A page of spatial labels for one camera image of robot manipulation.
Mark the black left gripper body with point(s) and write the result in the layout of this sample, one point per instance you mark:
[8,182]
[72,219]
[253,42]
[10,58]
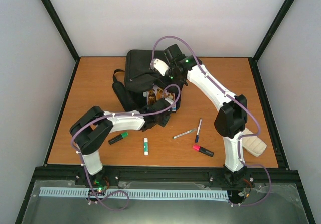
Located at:
[163,123]

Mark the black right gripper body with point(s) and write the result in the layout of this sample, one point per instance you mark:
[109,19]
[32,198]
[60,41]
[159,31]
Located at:
[171,81]

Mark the purple dog picture book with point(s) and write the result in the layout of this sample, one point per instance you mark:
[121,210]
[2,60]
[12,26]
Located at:
[157,99]

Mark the black student backpack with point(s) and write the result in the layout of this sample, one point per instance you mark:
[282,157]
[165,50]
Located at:
[137,77]

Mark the cream quilted pencil case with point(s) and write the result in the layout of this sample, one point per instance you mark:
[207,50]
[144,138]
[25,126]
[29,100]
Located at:
[253,144]

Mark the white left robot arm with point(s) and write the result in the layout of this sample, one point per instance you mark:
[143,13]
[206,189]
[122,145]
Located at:
[91,130]

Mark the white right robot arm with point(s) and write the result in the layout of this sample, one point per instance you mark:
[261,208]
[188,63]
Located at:
[232,116]

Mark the green tipped white marker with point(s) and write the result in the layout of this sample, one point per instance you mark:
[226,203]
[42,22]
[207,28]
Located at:
[184,133]

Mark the white green glue stick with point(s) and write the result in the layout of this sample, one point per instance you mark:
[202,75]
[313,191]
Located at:
[146,150]

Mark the green highlighter marker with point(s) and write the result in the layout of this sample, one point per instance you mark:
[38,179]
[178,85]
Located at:
[118,138]

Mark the blue capped white pen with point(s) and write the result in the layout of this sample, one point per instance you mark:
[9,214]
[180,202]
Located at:
[198,130]

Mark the pink highlighter marker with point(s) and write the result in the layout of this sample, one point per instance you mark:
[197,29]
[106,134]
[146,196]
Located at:
[203,150]

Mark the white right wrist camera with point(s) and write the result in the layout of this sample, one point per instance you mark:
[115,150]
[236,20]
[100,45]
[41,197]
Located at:
[160,66]

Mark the light blue cable duct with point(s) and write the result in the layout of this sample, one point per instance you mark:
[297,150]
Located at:
[136,194]

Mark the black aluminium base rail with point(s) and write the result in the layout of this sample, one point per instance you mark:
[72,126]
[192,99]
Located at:
[116,175]

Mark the right black frame post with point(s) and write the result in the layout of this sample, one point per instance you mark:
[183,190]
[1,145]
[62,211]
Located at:
[285,7]

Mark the black frame post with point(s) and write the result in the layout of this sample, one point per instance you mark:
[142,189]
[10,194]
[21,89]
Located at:
[285,7]
[60,28]

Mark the left black frame post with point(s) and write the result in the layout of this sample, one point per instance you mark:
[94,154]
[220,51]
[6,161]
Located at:
[60,28]

